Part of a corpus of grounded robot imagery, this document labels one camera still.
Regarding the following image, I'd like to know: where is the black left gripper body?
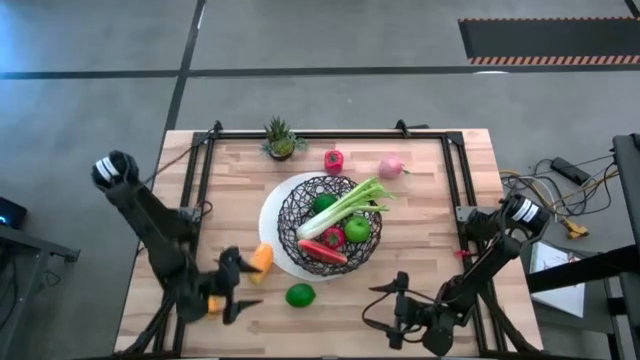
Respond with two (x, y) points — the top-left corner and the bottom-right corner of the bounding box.
(196, 246), (245, 326)

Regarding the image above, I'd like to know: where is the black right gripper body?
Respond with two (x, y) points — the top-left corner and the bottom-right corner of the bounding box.
(393, 293), (427, 332)

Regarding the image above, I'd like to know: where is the green apple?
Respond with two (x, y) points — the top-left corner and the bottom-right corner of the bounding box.
(343, 215), (372, 245)

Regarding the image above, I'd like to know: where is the long red vegetable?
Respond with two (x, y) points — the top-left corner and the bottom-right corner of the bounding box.
(297, 238), (349, 266)

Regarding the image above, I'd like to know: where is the green celery stalk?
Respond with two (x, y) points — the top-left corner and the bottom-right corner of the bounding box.
(295, 176), (397, 242)

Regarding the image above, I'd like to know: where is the green round fruit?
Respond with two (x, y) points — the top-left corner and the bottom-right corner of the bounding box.
(311, 192), (339, 216)

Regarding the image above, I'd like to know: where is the white round plate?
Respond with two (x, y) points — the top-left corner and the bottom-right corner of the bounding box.
(257, 171), (351, 283)

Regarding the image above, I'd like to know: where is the green lime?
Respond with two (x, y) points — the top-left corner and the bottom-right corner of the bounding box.
(285, 282), (318, 309)

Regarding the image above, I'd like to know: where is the red onion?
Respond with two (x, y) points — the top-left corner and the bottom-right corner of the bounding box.
(377, 154), (411, 181)

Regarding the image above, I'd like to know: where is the potted succulent plant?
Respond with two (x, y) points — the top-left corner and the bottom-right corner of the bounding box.
(260, 115), (310, 162)

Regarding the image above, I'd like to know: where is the small red bell pepper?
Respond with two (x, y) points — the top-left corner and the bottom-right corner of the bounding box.
(323, 149), (345, 176)

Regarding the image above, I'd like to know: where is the white paper sheet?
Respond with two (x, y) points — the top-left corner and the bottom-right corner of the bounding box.
(528, 241), (587, 319)

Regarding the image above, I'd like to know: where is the dark metal side table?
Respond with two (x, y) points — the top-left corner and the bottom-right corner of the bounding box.
(0, 223), (82, 354)

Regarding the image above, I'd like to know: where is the black power adapter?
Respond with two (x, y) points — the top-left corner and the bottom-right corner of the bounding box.
(550, 156), (592, 187)

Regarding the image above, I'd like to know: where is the black device with blue light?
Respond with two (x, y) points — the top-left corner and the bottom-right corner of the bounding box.
(0, 195), (29, 231)

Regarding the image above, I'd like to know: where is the black side stand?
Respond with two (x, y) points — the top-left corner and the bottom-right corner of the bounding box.
(524, 132), (640, 360)

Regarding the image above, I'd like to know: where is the black hazard-striped floor mat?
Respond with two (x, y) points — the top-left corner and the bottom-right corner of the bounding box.
(457, 16), (640, 67)

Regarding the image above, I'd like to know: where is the dark wire basket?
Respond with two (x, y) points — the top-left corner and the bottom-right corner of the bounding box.
(276, 174), (384, 277)

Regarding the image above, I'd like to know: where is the thin brown cable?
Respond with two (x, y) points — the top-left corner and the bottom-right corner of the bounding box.
(143, 143), (195, 187)

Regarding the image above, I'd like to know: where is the black aluminium rig frame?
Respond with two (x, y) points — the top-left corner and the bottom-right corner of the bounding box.
(149, 118), (507, 359)

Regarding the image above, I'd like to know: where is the bundle of floor cables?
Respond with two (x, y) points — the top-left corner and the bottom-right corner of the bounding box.
(498, 153), (622, 236)

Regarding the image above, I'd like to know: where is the yellow cable connector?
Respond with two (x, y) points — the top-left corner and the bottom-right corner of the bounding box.
(564, 218), (591, 241)

